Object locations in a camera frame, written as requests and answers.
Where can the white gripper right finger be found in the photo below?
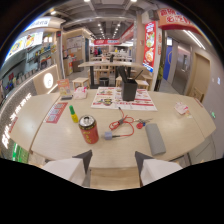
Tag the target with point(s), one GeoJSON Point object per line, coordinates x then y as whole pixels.
{"type": "Point", "coordinates": [156, 169]}

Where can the white tissue packet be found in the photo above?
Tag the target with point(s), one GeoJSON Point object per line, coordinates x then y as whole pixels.
{"type": "Point", "coordinates": [80, 93]}

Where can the red drink can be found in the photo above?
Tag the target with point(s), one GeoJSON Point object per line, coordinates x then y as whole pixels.
{"type": "Point", "coordinates": [88, 129]}

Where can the printed menu sheet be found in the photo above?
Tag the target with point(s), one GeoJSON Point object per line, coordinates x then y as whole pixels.
{"type": "Point", "coordinates": [122, 98]}

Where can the gray glasses case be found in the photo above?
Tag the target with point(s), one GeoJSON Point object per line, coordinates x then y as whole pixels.
{"type": "Point", "coordinates": [155, 138]}

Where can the red food poster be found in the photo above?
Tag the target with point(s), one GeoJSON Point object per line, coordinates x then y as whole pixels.
{"type": "Point", "coordinates": [149, 46]}

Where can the orange table sign stand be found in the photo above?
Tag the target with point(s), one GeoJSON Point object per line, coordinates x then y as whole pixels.
{"type": "Point", "coordinates": [64, 88]}

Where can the red hanging banner sign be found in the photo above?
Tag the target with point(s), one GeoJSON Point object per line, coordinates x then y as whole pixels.
{"type": "Point", "coordinates": [107, 42]}

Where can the black utensil holder box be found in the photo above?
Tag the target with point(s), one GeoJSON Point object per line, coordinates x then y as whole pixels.
{"type": "Point", "coordinates": [128, 87]}

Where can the yellow green-capped small bottle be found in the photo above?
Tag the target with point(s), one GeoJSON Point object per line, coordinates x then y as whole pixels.
{"type": "Point", "coordinates": [73, 114]}

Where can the long wooden dining table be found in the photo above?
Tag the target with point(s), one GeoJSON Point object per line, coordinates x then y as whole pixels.
{"type": "Point", "coordinates": [113, 65]}

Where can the red table sticker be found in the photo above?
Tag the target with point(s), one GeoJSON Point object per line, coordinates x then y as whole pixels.
{"type": "Point", "coordinates": [55, 112]}

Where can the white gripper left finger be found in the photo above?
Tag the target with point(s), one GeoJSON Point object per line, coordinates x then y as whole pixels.
{"type": "Point", "coordinates": [68, 168]}

